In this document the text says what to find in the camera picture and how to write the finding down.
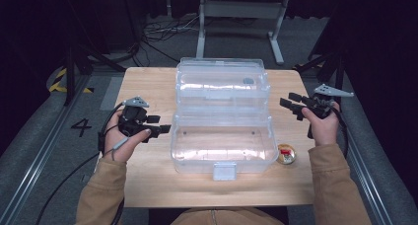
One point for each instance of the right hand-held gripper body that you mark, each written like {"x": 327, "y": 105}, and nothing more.
{"x": 320, "y": 106}

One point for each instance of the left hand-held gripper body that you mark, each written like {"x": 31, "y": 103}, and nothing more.
{"x": 133, "y": 121}

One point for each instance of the small round gold red ball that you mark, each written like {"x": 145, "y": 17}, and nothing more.
{"x": 286, "y": 154}

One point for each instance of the clear plastic storage box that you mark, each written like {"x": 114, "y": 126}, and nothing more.
{"x": 223, "y": 142}

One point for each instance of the person's right hand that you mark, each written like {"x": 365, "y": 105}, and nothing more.
{"x": 323, "y": 131}

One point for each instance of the person's left hand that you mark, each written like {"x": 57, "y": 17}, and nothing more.
{"x": 120, "y": 146}

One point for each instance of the black metal stand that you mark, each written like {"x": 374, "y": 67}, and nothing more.
{"x": 328, "y": 67}
{"x": 69, "y": 73}

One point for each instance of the yellow black hazard tape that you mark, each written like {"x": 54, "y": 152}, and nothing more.
{"x": 57, "y": 85}

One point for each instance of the person's tan jacket torso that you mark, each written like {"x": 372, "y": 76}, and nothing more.
{"x": 226, "y": 217}

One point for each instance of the grey metal desk frame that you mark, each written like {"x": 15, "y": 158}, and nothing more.
{"x": 241, "y": 9}

